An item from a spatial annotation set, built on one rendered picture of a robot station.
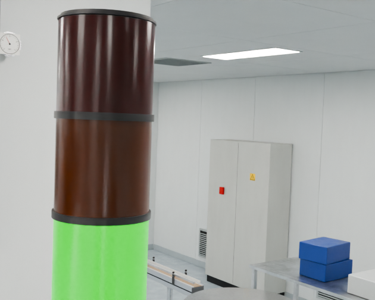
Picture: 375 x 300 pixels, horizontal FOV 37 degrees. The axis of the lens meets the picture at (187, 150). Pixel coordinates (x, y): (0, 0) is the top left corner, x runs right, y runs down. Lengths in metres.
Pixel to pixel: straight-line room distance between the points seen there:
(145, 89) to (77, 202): 0.06
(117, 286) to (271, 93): 7.44
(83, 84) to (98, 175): 0.04
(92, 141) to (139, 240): 0.06
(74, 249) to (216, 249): 7.72
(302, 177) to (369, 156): 1.04
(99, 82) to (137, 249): 0.08
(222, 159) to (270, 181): 0.93
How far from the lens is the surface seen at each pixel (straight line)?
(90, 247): 0.27
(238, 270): 7.69
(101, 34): 0.27
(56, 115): 0.28
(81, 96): 0.27
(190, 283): 4.85
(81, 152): 0.27
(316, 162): 7.13
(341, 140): 6.89
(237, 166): 7.53
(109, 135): 0.27
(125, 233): 0.27
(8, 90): 1.76
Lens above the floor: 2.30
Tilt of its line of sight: 3 degrees down
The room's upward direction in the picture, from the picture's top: 2 degrees clockwise
